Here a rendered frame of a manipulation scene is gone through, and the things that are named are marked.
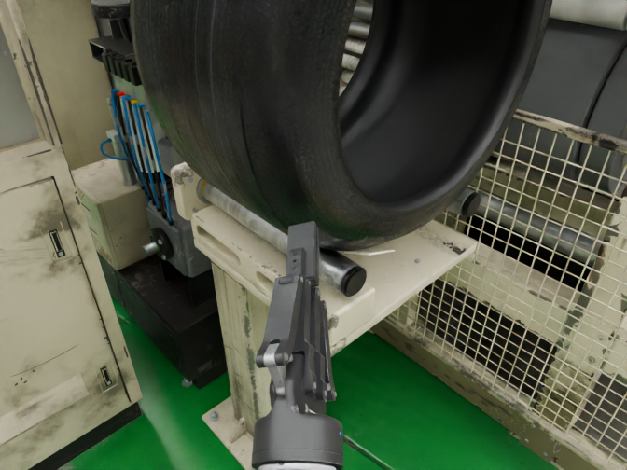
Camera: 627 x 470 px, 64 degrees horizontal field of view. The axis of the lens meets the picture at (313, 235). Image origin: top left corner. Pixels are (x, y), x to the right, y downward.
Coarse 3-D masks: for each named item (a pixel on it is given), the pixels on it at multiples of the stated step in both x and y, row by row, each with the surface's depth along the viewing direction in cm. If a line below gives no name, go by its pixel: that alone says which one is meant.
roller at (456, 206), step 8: (464, 192) 81; (472, 192) 82; (456, 200) 81; (464, 200) 81; (472, 200) 81; (480, 200) 83; (448, 208) 84; (456, 208) 82; (464, 208) 81; (472, 208) 82; (464, 216) 82
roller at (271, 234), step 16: (208, 192) 84; (224, 208) 82; (240, 208) 79; (256, 224) 76; (272, 240) 74; (320, 256) 68; (336, 256) 67; (320, 272) 68; (336, 272) 66; (352, 272) 65; (336, 288) 67; (352, 288) 66
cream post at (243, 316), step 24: (216, 264) 113; (216, 288) 119; (240, 288) 109; (240, 312) 114; (264, 312) 117; (240, 336) 120; (240, 360) 127; (240, 384) 134; (264, 384) 131; (240, 408) 143; (264, 408) 136
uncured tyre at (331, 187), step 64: (192, 0) 45; (256, 0) 41; (320, 0) 42; (384, 0) 85; (448, 0) 84; (512, 0) 76; (192, 64) 48; (256, 64) 43; (320, 64) 44; (384, 64) 91; (448, 64) 87; (512, 64) 72; (192, 128) 54; (256, 128) 47; (320, 128) 48; (384, 128) 92; (448, 128) 85; (256, 192) 53; (320, 192) 53; (384, 192) 83; (448, 192) 72
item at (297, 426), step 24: (288, 384) 40; (288, 408) 40; (312, 408) 43; (264, 432) 40; (288, 432) 39; (312, 432) 39; (336, 432) 40; (264, 456) 39; (288, 456) 38; (312, 456) 38; (336, 456) 39
